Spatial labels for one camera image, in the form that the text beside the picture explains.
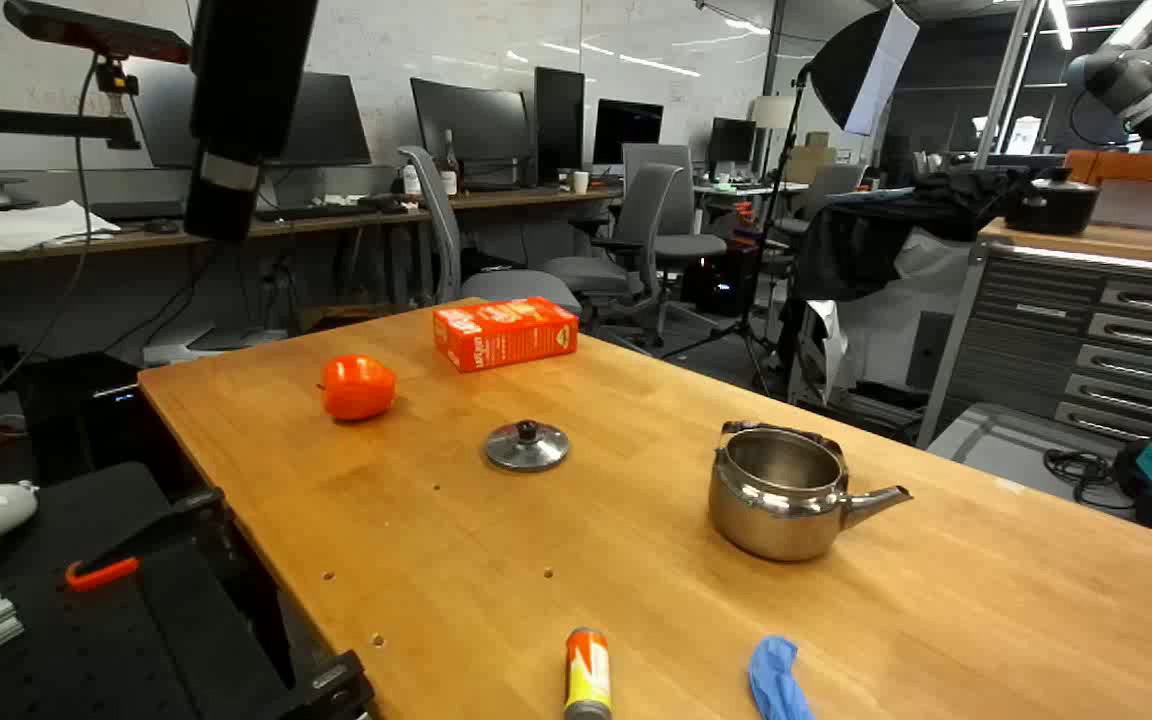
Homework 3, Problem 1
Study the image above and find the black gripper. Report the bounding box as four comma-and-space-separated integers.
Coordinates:
179, 0, 321, 250

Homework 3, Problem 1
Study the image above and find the steel kettle lid black knob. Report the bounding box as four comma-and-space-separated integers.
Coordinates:
481, 416, 576, 478

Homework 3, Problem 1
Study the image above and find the steel kettle with spout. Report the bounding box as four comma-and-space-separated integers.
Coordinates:
703, 420, 917, 565

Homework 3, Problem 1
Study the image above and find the long wooden office desk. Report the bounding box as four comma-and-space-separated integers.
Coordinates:
0, 180, 629, 274

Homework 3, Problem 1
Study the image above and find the large dark computer monitor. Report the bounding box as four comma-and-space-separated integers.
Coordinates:
128, 55, 375, 177

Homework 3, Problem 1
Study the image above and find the white paper stack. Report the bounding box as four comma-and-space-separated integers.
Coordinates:
0, 197, 125, 258

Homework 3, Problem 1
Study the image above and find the orange toy tomato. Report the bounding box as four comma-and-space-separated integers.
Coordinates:
315, 352, 405, 427

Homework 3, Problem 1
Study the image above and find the dark glass bottle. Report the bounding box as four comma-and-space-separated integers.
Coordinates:
436, 123, 462, 202

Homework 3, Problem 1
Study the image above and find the black box under desk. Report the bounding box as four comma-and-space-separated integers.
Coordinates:
10, 350, 155, 490

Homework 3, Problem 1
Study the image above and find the grey office chair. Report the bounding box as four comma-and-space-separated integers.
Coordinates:
539, 157, 689, 352
399, 143, 588, 320
620, 140, 737, 275

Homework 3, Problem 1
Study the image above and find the orange cracker box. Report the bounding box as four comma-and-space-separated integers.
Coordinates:
428, 291, 585, 375

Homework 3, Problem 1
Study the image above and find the black computer tower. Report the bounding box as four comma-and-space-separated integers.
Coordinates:
533, 63, 588, 184

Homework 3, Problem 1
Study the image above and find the black optical breadboard table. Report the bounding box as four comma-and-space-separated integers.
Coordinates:
0, 457, 378, 720

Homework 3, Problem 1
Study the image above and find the yellow orange small can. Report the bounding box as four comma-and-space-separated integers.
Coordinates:
559, 623, 616, 720

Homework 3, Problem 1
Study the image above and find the black draped cloth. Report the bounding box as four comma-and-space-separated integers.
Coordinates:
789, 160, 1036, 303

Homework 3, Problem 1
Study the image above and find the softbox light on stand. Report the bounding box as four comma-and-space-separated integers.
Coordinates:
749, 0, 925, 365

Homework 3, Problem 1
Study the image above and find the blue crumpled cloth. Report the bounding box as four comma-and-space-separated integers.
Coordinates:
745, 633, 820, 720

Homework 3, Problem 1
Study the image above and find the grey plastic tote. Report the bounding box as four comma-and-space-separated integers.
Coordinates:
927, 395, 1139, 519

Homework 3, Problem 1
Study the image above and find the black cooking pot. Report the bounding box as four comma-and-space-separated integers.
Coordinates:
1002, 177, 1105, 239

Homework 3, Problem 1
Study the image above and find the grey drawer cabinet wood top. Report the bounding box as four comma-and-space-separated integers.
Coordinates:
921, 216, 1152, 453

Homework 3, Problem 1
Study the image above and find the orange flat board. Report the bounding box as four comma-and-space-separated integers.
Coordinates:
1064, 148, 1152, 194

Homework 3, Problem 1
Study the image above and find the black camera on boom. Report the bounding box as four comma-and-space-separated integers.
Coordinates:
0, 0, 197, 154

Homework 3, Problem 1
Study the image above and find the black clamp orange handle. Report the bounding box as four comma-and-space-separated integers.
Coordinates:
63, 490, 227, 600

